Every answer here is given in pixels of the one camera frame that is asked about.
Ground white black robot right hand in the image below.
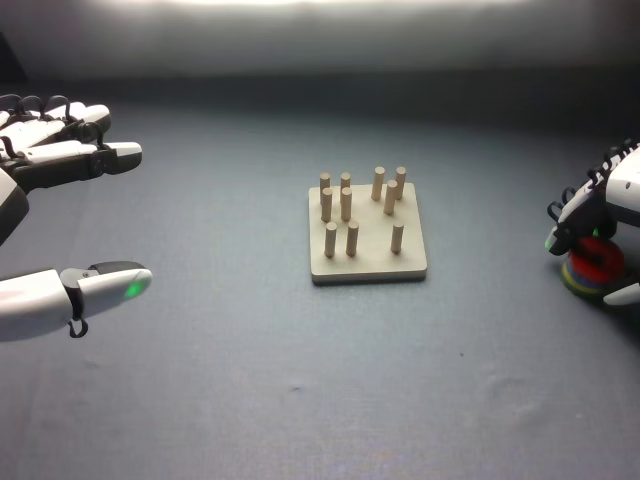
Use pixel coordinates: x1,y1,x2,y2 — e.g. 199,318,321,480
543,138,640,307

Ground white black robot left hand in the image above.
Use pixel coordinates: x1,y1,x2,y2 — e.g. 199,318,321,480
0,93,154,342

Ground stack of coloured rings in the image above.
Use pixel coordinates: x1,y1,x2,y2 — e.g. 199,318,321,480
560,236,626,301

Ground wooden peg board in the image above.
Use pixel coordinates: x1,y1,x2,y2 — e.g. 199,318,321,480
307,165,430,287

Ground grey table cloth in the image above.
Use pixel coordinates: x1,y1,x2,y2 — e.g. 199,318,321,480
0,74,640,480

